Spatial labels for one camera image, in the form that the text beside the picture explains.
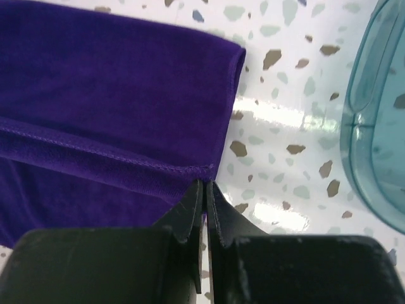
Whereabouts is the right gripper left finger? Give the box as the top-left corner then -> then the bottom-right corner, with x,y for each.
1,180 -> 203,303

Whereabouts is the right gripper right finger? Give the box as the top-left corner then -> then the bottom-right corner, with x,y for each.
206,182 -> 404,303

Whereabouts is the purple towel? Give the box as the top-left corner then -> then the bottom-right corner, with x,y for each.
1,1 -> 246,248

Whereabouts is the teal translucent plastic bin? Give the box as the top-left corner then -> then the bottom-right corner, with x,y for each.
340,1 -> 404,233

